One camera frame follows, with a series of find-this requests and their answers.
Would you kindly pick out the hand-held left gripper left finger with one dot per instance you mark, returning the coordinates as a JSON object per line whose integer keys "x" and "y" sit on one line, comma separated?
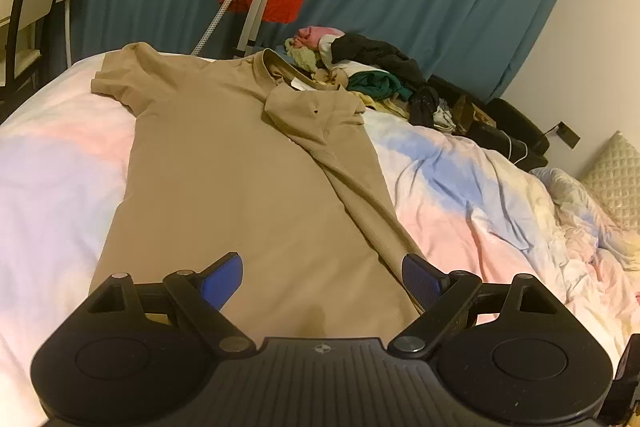
{"x": 222, "y": 279}

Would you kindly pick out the black sofa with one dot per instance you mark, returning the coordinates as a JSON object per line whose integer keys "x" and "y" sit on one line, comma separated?
{"x": 515, "y": 122}

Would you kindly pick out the pile of clothes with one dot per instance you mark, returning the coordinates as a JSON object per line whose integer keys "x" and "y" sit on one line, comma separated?
{"x": 370, "y": 52}

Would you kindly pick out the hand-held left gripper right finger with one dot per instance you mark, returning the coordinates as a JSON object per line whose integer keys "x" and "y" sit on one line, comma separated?
{"x": 422, "y": 279}

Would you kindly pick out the khaki t-shirt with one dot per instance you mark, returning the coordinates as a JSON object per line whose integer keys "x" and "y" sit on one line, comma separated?
{"x": 225, "y": 157}

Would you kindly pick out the open cardboard box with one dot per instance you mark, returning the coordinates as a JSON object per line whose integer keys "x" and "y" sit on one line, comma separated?
{"x": 467, "y": 112}

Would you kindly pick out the pastel tie-dye bedding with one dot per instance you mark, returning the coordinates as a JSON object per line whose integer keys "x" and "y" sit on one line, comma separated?
{"x": 475, "y": 187}

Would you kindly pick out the white dressing table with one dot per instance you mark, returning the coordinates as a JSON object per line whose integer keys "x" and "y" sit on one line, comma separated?
{"x": 20, "y": 2}

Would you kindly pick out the black wall socket with plug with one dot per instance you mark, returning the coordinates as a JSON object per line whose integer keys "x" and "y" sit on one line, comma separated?
{"x": 567, "y": 134}

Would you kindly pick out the quilted pillow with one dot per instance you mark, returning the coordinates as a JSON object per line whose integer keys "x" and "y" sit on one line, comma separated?
{"x": 615, "y": 177}

